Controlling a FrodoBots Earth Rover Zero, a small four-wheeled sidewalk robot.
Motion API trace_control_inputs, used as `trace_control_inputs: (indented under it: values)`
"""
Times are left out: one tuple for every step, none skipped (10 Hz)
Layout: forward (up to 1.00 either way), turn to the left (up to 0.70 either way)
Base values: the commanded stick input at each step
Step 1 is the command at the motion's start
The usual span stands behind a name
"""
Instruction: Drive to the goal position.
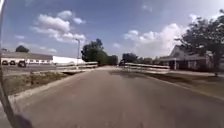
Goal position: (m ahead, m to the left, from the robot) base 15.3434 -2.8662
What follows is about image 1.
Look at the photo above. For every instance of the row of distant trees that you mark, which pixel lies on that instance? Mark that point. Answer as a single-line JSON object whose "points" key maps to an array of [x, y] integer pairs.
{"points": [[130, 57]]}

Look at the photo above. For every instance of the large group of trees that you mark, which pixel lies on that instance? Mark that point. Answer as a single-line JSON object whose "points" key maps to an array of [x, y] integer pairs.
{"points": [[95, 53]]}

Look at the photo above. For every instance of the grey concrete road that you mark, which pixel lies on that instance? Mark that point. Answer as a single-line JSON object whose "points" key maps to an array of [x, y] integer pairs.
{"points": [[116, 100]]}

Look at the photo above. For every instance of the white flat building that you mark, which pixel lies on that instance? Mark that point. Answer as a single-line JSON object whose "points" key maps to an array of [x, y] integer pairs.
{"points": [[66, 60]]}

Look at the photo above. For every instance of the building with porch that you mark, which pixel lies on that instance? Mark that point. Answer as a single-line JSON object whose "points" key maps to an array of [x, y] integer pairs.
{"points": [[183, 60]]}

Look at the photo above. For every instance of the pale concrete kerb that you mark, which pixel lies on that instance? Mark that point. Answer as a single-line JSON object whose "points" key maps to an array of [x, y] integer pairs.
{"points": [[40, 87]]}

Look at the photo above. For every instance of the dry grass strip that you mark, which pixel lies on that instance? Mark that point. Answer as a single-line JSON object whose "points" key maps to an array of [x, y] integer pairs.
{"points": [[36, 80]]}

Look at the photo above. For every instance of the grey parking lot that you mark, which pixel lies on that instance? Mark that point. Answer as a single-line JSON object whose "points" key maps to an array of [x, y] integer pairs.
{"points": [[30, 69]]}

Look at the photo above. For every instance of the long low building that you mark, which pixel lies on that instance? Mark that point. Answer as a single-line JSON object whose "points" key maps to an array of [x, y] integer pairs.
{"points": [[30, 56]]}

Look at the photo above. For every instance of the pale side path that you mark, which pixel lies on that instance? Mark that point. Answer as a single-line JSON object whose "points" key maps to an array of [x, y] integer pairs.
{"points": [[196, 73]]}

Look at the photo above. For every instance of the grass verge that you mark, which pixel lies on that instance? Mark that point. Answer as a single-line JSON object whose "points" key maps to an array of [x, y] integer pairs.
{"points": [[196, 85]]}

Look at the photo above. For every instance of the dark vehicle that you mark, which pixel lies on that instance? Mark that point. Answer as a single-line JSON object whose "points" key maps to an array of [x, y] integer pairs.
{"points": [[22, 63], [12, 62], [4, 62]]}

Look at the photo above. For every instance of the small distant tree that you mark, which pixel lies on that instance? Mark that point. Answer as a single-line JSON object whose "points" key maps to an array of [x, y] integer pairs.
{"points": [[22, 49]]}

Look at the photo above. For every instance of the big dark tree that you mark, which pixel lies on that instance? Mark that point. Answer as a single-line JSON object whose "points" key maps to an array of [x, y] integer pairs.
{"points": [[206, 36]]}

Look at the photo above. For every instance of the white rail fence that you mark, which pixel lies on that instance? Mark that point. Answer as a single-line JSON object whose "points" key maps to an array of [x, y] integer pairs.
{"points": [[78, 65], [146, 66]]}

